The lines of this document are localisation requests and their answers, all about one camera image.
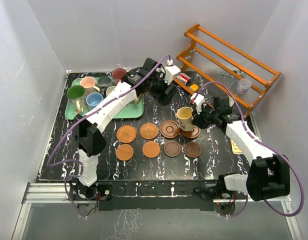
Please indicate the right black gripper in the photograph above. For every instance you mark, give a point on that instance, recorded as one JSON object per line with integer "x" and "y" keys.
{"x": 197, "y": 118}

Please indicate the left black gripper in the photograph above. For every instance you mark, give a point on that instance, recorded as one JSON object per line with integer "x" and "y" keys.
{"x": 159, "y": 97}

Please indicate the ringed wooden coaster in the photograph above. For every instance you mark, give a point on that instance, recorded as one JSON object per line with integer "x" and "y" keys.
{"x": 193, "y": 134}
{"x": 169, "y": 129}

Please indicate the cream yellow mug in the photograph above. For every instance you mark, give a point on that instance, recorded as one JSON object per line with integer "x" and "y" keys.
{"x": 185, "y": 117}

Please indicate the dark walnut coaster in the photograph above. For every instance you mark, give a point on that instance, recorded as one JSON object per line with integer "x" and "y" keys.
{"x": 193, "y": 149}
{"x": 172, "y": 149}

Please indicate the woven rattan coaster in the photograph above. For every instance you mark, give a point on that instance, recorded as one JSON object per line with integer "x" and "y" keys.
{"x": 126, "y": 134}
{"x": 149, "y": 131}

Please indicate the light orange wooden coaster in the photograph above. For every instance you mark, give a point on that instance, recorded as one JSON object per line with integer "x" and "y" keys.
{"x": 151, "y": 149}

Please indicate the light blue mug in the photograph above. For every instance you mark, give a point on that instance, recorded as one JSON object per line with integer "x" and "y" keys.
{"x": 93, "y": 99}

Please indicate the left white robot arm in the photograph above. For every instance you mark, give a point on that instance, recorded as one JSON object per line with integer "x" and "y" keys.
{"x": 88, "y": 130}

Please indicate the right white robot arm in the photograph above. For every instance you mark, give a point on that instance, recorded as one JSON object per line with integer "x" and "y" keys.
{"x": 269, "y": 174}

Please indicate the clear plastic cup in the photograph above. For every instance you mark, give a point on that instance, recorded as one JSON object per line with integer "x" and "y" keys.
{"x": 244, "y": 85}

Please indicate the red white small box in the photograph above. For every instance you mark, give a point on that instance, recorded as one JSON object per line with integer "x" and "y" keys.
{"x": 184, "y": 78}

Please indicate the yellow small block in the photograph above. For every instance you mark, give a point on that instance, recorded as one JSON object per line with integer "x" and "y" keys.
{"x": 194, "y": 87}

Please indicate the gold brown mug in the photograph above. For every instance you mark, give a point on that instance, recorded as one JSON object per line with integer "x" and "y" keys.
{"x": 138, "y": 99}

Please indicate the green plastic tray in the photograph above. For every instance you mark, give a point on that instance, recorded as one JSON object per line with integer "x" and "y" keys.
{"x": 130, "y": 111}

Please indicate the orange patterned card box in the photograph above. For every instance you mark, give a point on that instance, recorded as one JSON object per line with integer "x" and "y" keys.
{"x": 235, "y": 148}

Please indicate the orange wooden shelf rack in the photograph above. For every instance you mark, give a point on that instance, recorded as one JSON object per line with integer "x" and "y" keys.
{"x": 217, "y": 60}

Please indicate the maroon tall mug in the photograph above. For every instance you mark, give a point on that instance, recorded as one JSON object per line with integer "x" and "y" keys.
{"x": 117, "y": 74}

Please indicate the silver white mug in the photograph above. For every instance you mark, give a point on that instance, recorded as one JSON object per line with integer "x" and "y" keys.
{"x": 110, "y": 90}

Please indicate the dark grey mug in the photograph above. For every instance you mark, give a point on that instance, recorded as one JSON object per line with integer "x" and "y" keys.
{"x": 104, "y": 82}

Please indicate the pink mug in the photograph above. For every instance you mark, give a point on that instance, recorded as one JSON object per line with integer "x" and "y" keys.
{"x": 90, "y": 85}

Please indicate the green inside mug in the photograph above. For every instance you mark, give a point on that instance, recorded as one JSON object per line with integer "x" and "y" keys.
{"x": 76, "y": 94}

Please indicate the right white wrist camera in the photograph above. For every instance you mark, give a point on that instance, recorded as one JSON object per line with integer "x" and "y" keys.
{"x": 197, "y": 100}

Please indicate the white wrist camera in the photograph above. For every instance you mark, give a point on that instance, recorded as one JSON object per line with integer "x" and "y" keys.
{"x": 171, "y": 72}
{"x": 197, "y": 100}

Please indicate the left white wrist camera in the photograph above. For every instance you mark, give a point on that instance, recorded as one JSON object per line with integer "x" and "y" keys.
{"x": 171, "y": 72}

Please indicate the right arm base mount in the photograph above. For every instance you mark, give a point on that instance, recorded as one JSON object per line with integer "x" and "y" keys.
{"x": 211, "y": 192}

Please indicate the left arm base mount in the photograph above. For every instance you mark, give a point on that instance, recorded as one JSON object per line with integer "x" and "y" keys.
{"x": 76, "y": 191}

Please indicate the aluminium frame rail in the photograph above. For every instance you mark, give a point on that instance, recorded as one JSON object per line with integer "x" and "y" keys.
{"x": 55, "y": 193}

